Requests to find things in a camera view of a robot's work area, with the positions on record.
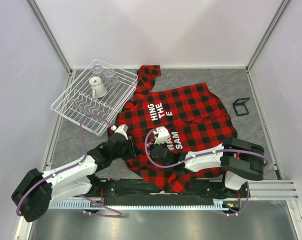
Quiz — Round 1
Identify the red black plaid shirt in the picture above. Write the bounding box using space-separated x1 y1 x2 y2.
114 65 238 193

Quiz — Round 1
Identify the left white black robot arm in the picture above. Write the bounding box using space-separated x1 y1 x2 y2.
11 133 142 223

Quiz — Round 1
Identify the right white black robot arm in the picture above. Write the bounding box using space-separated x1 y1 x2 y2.
145 137 268 197

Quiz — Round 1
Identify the white ceramic mug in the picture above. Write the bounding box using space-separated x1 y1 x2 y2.
89 76 108 99

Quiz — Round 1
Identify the clear drinking glass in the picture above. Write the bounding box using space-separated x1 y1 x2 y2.
91 64 104 76
104 69 118 84

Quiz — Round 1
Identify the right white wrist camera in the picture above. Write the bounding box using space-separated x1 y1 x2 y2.
152 126 170 145

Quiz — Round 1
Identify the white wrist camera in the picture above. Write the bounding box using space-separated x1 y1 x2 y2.
110 124 128 139
152 126 170 145

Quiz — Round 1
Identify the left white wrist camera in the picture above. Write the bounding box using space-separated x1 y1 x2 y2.
110 124 128 139

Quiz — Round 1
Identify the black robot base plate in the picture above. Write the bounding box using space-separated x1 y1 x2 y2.
83 179 248 205

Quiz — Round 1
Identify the white wire dish rack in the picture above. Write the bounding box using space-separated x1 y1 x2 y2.
50 59 138 137

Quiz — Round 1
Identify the grey slotted cable duct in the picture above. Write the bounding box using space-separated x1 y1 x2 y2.
49 198 229 211

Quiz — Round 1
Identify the small black frame stand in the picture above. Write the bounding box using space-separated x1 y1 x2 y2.
232 97 250 117

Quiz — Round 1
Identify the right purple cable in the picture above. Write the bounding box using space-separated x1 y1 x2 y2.
144 128 269 216

